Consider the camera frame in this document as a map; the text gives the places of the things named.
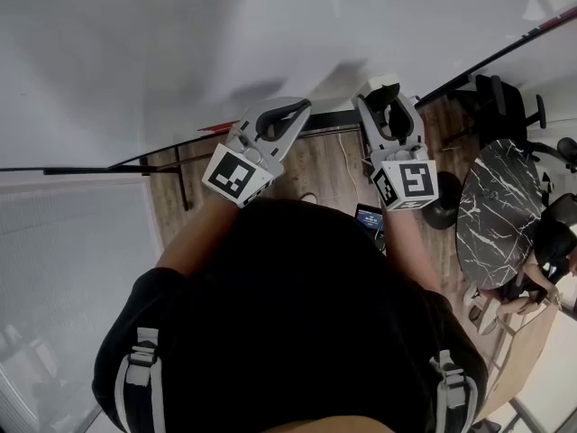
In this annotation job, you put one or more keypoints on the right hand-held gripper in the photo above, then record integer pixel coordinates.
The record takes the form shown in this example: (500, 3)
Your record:
(405, 178)

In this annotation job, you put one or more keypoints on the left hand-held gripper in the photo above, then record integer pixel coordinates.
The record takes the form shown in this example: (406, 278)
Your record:
(239, 174)

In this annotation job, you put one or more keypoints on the person's right forearm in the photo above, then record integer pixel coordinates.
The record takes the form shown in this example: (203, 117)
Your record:
(405, 251)

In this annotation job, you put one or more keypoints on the person's left forearm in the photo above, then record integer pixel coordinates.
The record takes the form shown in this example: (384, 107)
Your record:
(203, 233)

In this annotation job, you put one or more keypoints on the black-framed whiteboard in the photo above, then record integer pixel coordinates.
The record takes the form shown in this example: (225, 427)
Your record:
(180, 39)

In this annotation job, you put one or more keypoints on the red tape strip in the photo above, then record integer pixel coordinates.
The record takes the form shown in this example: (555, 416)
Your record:
(221, 127)
(552, 22)

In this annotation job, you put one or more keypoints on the black device with screen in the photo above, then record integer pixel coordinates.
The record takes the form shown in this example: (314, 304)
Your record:
(367, 219)

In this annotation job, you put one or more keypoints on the round black table base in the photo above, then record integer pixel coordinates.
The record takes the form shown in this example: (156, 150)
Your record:
(444, 210)

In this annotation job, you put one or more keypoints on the black office chair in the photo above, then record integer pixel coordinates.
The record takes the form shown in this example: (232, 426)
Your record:
(565, 147)
(500, 106)

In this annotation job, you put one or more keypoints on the black marble table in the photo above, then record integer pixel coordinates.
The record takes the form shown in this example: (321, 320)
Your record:
(496, 219)

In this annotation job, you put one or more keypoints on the person in dark shirt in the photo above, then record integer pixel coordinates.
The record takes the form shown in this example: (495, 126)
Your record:
(288, 309)

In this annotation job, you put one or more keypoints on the light wooden table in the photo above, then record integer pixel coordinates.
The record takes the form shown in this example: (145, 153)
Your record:
(523, 354)

